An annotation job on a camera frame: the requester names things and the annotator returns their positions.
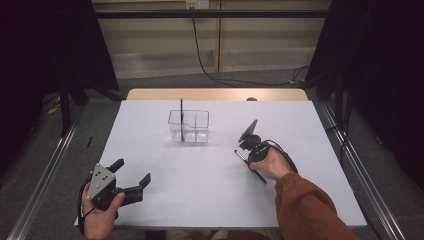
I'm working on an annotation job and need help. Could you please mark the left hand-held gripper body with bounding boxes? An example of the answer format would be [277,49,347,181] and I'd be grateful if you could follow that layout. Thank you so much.
[85,162,145,212]

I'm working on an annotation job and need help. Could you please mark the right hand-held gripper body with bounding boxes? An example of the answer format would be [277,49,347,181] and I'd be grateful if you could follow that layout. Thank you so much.
[237,118,270,165]

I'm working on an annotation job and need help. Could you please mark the black makeup brush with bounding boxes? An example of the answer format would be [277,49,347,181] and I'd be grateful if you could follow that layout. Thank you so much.
[233,149,268,185]

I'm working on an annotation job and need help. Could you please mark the clear acrylic organizer box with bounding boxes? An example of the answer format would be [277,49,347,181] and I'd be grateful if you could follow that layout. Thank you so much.
[167,109,211,145]

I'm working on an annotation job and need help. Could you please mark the black pen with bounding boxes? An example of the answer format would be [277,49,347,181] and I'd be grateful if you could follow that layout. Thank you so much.
[179,97,186,143]

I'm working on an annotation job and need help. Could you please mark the person's right hand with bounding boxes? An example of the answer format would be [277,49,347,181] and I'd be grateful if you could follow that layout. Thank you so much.
[249,147,294,182]

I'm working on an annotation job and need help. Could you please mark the person's left hand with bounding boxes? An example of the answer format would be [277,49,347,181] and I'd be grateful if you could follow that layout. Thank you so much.
[81,183,127,240]

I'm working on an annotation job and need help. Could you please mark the white table cover sheet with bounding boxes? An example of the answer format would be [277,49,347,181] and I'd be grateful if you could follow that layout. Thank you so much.
[73,99,368,230]

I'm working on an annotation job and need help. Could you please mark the wooden table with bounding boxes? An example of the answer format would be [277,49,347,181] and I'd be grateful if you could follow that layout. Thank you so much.
[125,87,310,102]

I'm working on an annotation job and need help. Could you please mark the dark curtain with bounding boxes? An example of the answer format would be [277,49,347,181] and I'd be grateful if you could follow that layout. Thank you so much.
[305,0,424,183]
[0,0,120,174]

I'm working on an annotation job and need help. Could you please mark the black horizontal bar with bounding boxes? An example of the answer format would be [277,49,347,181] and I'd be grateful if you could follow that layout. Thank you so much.
[94,9,332,20]

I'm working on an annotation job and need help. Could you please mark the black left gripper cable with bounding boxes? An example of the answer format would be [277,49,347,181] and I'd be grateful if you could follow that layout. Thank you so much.
[76,175,96,236]

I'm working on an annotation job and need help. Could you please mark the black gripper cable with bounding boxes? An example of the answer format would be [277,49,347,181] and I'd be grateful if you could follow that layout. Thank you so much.
[76,175,96,236]
[265,139,299,175]

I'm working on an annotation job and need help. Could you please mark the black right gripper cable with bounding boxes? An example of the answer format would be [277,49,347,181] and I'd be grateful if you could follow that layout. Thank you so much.
[265,139,299,175]

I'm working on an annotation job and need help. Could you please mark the metal floor rail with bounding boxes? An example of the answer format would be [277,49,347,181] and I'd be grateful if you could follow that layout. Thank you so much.
[319,99,407,240]
[6,108,88,240]

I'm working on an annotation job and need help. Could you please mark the black power cable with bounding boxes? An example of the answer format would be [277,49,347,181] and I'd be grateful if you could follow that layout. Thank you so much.
[190,7,312,88]

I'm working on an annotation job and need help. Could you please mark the white wall socket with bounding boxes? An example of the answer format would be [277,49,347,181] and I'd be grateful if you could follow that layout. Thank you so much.
[185,0,211,10]

